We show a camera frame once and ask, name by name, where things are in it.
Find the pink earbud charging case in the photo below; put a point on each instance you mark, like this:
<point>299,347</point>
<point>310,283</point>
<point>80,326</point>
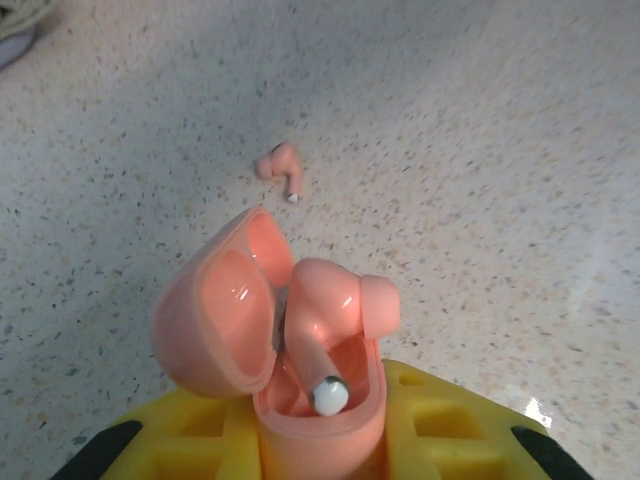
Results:
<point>210,320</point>

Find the beige folded cloth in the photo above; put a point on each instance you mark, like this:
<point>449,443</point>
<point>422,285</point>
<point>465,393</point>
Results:
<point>20,15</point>

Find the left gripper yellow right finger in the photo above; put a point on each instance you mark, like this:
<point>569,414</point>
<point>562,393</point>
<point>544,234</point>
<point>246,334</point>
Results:
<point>450,440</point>

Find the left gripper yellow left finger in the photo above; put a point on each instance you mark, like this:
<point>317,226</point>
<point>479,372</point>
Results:
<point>190,440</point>

